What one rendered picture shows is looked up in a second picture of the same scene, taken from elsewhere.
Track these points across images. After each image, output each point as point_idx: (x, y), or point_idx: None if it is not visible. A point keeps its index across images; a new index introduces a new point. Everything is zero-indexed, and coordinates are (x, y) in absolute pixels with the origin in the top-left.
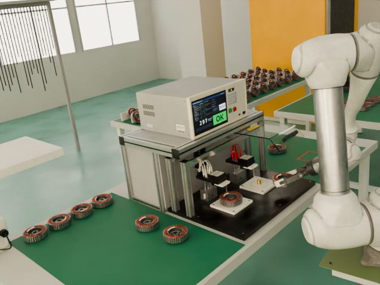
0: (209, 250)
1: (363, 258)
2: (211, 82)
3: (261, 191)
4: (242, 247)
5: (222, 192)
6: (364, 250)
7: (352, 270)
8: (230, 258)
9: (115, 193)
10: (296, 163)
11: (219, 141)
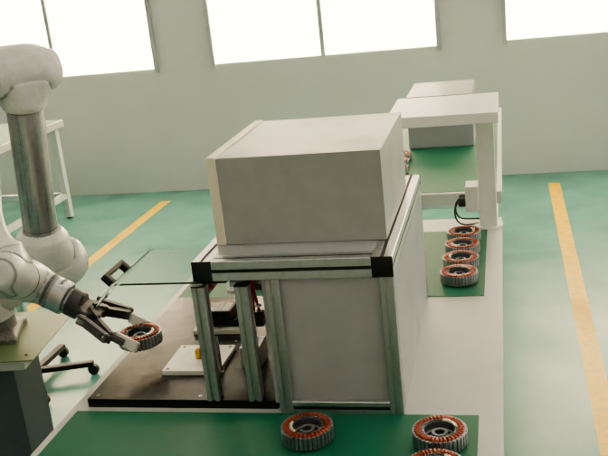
0: (215, 287)
1: (23, 318)
2: (278, 144)
3: (185, 346)
4: (175, 299)
5: (261, 334)
6: (19, 324)
7: (39, 314)
8: (185, 289)
9: (476, 297)
10: (147, 454)
11: None
